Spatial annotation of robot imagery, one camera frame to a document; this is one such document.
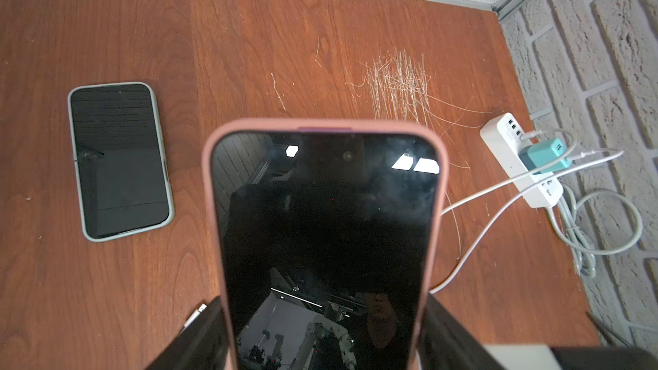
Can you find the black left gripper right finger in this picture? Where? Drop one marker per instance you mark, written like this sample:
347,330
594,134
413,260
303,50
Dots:
445,344

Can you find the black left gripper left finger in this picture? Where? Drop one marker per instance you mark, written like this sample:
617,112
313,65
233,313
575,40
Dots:
203,344

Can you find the pink-cased smartphone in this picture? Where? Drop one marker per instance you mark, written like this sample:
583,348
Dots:
326,232

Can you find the green-cased smartphone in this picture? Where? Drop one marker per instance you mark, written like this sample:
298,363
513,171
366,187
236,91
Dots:
120,160

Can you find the teal USB charger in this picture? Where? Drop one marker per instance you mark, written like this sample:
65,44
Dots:
543,152

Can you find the white power strip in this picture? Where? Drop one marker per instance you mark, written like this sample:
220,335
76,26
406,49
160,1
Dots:
504,137

